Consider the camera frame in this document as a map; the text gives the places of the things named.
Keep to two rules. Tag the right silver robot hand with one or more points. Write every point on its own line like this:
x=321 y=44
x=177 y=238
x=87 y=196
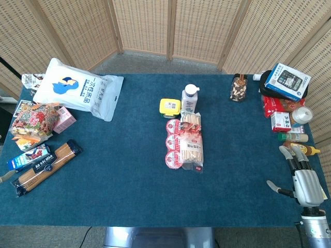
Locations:
x=307 y=184

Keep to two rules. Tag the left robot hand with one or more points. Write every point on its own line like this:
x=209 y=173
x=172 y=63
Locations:
x=5 y=177

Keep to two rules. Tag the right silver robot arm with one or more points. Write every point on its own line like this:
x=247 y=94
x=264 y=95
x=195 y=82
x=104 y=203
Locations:
x=316 y=227

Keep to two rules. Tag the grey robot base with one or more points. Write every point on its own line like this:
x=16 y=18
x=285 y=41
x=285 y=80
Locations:
x=159 y=237

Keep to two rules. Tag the clear white-cap bottle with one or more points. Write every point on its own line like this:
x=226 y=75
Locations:
x=190 y=98

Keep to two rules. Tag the blue toothpaste box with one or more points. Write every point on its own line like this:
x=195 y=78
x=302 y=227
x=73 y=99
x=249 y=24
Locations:
x=27 y=157

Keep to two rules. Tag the yellow cap sauce bottle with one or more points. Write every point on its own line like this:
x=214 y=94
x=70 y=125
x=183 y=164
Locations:
x=303 y=148

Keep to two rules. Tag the orange white snack packet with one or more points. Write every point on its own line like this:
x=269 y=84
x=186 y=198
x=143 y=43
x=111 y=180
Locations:
x=26 y=142

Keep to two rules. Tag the spaghetti pack with dark label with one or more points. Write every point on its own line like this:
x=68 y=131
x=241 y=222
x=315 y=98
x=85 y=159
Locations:
x=45 y=168

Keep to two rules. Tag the green cap seasoning bottle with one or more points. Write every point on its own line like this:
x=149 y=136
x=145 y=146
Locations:
x=293 y=137

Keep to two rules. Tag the colourful pasta bag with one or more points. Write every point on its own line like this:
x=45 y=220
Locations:
x=35 y=121

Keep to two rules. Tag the red white medicine box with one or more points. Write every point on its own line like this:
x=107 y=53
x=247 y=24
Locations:
x=280 y=122

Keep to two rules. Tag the printed colourful card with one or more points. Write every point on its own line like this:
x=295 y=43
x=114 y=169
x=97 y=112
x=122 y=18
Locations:
x=22 y=106

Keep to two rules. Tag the pink small box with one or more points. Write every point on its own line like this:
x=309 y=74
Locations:
x=64 y=121

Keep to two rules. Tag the red snack bag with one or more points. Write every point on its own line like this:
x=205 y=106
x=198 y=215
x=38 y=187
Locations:
x=276 y=104

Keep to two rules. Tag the small patterned snack packet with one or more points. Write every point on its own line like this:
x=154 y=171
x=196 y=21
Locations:
x=32 y=80

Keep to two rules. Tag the blue white calculator box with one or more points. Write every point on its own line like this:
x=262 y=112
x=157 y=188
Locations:
x=288 y=81

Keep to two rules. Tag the white disposable bedding bag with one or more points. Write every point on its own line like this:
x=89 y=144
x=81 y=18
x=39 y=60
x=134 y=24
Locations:
x=77 y=89

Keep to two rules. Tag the biscuit stick pack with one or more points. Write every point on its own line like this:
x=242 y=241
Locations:
x=192 y=142

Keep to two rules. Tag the red white cup pack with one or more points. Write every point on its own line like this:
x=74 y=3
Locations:
x=172 y=143

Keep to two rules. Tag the blue felt table mat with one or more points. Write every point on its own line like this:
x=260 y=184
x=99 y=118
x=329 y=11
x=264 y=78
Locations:
x=155 y=180

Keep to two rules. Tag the yellow lidded box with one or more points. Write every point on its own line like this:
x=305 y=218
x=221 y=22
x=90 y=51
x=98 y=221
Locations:
x=169 y=106

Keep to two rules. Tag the bamboo folding screen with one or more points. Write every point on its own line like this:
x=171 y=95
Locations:
x=165 y=28

